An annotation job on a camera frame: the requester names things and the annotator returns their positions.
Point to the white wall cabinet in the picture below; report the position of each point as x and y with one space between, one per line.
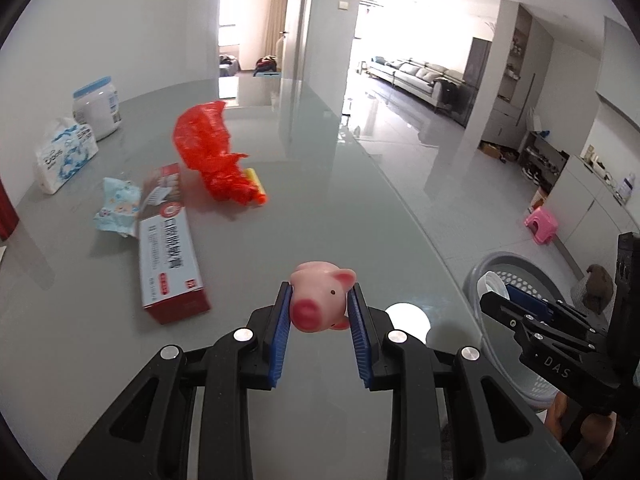
620 70

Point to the red white toothpaste box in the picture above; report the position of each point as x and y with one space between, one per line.
167 250

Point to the bed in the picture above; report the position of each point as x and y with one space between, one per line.
229 66

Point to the light blue wipes pack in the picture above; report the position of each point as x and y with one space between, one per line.
117 207

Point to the white jar with blue lid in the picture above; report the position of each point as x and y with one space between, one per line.
97 110

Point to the grey sofa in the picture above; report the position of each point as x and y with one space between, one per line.
420 80

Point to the white sideboard cabinet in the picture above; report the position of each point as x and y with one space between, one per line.
595 220

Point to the yellow orange toy stick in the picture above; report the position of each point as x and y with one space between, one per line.
256 185

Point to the dark tall cabinet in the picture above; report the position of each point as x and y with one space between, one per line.
475 80

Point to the brown plush toy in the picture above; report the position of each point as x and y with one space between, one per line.
599 287

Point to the red plastic bag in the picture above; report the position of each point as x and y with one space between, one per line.
210 155

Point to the white door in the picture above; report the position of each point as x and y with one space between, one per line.
303 20

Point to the white bottle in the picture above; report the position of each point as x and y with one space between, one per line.
626 190

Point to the cardboard box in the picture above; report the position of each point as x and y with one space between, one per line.
489 149

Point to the pink pig toy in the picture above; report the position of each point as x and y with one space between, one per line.
320 297

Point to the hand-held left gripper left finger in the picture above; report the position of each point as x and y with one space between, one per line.
280 330

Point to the grey shelving cabinet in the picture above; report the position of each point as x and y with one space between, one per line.
522 95

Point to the person's right hand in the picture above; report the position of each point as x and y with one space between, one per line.
595 440

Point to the pink plastic stool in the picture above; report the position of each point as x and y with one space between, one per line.
541 225

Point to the white blue tissue pack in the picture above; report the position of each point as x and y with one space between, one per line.
65 157

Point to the shoe rack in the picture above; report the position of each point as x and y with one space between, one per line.
542 160

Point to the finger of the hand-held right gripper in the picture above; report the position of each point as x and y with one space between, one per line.
530 297
510 317

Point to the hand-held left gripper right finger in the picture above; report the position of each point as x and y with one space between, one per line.
360 340

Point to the grey perforated plastic basket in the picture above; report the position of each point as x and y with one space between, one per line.
500 360

